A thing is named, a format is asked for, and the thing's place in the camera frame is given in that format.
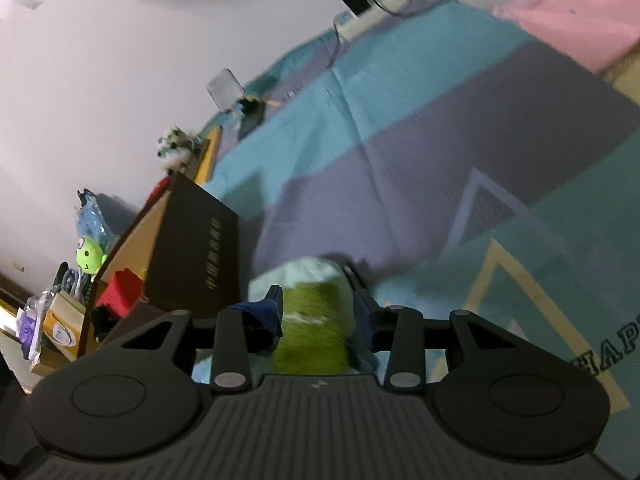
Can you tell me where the phone stand with mirror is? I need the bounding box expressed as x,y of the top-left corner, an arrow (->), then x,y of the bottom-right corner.
207,68 -> 266,141

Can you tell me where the brown cardboard storage box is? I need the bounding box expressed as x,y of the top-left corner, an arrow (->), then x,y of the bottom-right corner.
81,171 -> 241,356

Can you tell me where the panda plush toy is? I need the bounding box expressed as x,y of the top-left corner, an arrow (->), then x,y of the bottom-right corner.
156,127 -> 203,174

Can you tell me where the small yellow paper bag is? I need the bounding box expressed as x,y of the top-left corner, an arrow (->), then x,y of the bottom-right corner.
43,290 -> 86,362

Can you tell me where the green frog plush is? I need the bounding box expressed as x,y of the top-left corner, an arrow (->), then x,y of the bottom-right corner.
76,236 -> 107,276

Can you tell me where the blue plastic bag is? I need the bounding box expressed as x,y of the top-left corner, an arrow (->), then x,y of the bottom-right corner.
76,188 -> 117,254

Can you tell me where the pink folded cloth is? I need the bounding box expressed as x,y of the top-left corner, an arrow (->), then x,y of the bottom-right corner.
491,0 -> 639,73

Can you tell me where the teal and grey bed sheet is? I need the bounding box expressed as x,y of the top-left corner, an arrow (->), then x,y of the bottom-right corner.
206,0 -> 639,479

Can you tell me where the red cylindrical pillow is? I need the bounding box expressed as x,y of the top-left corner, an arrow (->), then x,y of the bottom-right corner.
145,176 -> 170,205

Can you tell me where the red plush toy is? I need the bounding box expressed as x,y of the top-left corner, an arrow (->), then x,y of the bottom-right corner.
96,269 -> 144,320

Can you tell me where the green and mint towel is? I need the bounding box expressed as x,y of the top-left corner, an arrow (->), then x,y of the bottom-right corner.
247,257 -> 378,376

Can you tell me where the white power strip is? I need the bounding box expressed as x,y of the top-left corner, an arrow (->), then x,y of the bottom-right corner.
335,0 -> 409,41

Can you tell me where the yellow book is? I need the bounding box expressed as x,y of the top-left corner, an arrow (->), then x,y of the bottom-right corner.
193,126 -> 221,186

